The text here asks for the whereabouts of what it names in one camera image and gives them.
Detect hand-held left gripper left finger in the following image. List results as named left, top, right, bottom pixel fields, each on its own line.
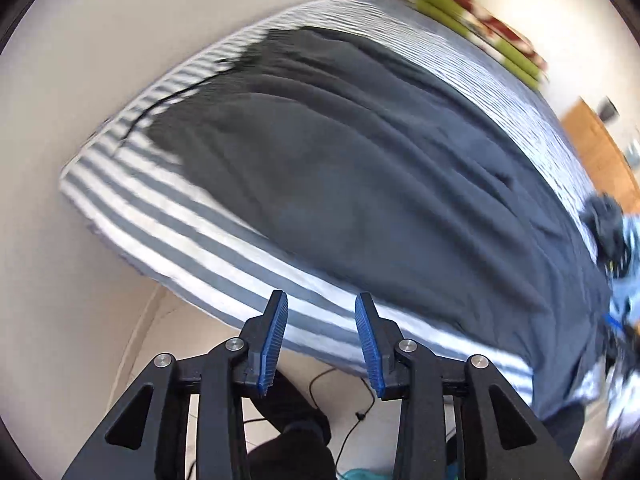
left=60, top=290, right=289, bottom=480

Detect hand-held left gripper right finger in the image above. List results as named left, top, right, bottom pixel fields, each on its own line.
left=354, top=291, right=581, bottom=480

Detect dark grey pants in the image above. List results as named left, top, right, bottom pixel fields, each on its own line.
left=120, top=25, right=613, bottom=421

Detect person's black trouser leg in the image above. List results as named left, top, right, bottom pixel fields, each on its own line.
left=247, top=372, right=336, bottom=480

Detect teal cloth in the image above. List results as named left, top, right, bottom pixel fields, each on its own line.
left=337, top=467, right=396, bottom=480

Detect blue white striped quilt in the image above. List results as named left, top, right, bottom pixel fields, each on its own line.
left=60, top=0, right=608, bottom=406

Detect dark garment with reflective trim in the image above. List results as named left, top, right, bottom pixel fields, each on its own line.
left=580, top=194, right=631, bottom=271

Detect light blue denim garment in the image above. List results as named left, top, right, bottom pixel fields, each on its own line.
left=607, top=215, right=640, bottom=326

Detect wooden slatted bench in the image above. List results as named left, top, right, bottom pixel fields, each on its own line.
left=560, top=99, right=640, bottom=201

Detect folded green red blanket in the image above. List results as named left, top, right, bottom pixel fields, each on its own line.
left=415, top=0, right=551, bottom=92

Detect black floor cable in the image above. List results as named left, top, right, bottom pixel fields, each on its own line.
left=245, top=365, right=377, bottom=476

